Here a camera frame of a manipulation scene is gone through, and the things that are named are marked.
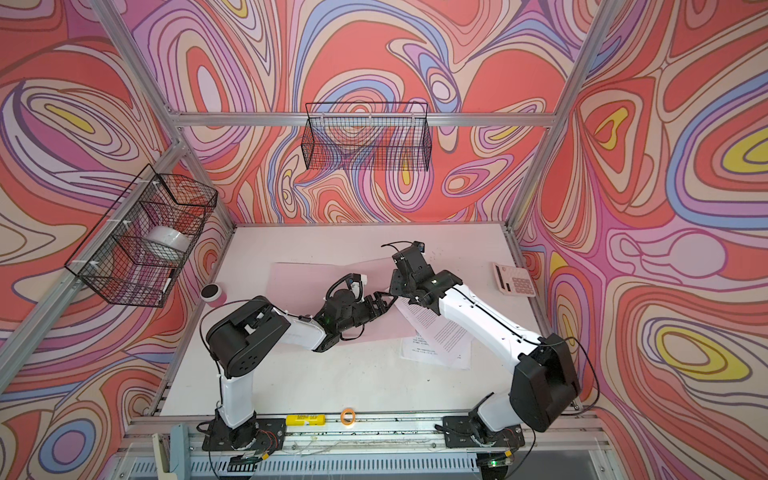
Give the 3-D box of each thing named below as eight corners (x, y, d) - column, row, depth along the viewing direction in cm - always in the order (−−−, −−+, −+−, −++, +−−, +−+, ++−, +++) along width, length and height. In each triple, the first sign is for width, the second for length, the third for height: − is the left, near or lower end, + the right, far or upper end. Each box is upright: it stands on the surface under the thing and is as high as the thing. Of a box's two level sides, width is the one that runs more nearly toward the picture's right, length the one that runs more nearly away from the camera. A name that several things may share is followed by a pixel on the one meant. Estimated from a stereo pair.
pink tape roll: (211, 311, 101) (197, 297, 94) (216, 298, 105) (203, 283, 97) (227, 311, 101) (215, 297, 94) (232, 298, 105) (220, 283, 97)
